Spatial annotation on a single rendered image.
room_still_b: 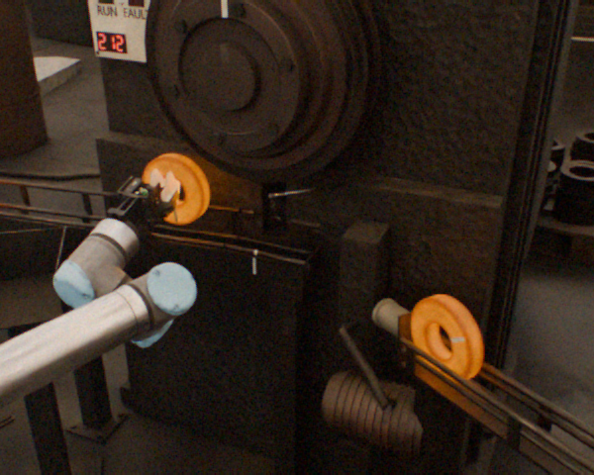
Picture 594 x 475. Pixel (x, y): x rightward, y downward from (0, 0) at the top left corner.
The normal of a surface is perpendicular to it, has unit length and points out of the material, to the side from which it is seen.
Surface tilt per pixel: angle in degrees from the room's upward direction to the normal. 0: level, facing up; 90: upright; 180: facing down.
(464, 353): 90
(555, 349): 0
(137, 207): 90
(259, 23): 90
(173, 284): 48
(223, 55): 90
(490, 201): 0
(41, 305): 5
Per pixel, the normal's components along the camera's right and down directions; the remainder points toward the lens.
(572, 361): 0.00, -0.88
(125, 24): -0.40, 0.44
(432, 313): -0.86, 0.24
